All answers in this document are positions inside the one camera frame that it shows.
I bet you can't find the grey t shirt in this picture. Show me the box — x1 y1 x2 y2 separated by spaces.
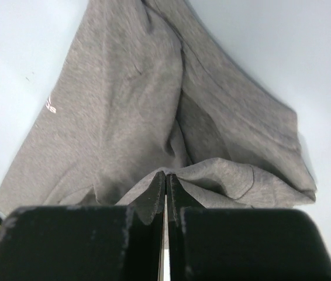
0 1 316 214

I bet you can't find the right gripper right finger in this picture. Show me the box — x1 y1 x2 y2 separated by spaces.
166 174 331 280

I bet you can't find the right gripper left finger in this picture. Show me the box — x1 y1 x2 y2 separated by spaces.
0 172 166 280

